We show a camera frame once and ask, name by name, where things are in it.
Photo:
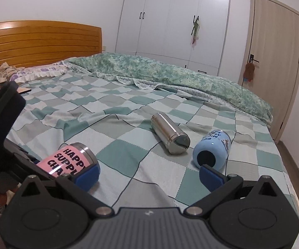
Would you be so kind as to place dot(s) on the checkered green bed sheet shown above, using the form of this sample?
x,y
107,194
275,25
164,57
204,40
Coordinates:
x,y
113,120

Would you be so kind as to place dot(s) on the black door handle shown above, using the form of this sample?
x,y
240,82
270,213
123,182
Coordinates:
x,y
251,59

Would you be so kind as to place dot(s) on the stainless steel thermos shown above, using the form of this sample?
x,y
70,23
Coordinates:
x,y
175,140

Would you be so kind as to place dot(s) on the pink steel cup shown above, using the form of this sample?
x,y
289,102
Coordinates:
x,y
70,159

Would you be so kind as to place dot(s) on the brown plush toy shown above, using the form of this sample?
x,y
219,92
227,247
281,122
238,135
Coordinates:
x,y
248,74

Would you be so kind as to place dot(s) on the wooden headboard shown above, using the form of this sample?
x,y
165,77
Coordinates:
x,y
27,43

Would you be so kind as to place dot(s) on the light blue cup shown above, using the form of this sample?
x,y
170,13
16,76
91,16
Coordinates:
x,y
212,150

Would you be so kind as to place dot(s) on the green floral duvet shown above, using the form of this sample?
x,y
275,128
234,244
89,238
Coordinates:
x,y
150,71

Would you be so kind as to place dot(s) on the wooden door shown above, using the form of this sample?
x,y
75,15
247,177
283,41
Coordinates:
x,y
273,39

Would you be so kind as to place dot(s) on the hanging green ornament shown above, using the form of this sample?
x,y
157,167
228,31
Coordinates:
x,y
195,30

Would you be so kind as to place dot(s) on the dark phone on bed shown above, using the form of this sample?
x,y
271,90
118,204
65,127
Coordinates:
x,y
22,90

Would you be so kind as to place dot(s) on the floral pillow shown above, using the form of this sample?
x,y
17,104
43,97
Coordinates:
x,y
26,74

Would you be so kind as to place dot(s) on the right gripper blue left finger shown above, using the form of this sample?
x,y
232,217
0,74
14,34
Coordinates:
x,y
76,187

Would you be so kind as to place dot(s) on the white wardrobe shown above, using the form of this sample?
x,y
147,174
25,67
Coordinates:
x,y
161,30

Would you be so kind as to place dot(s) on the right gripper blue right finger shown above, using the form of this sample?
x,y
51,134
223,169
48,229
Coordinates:
x,y
222,188

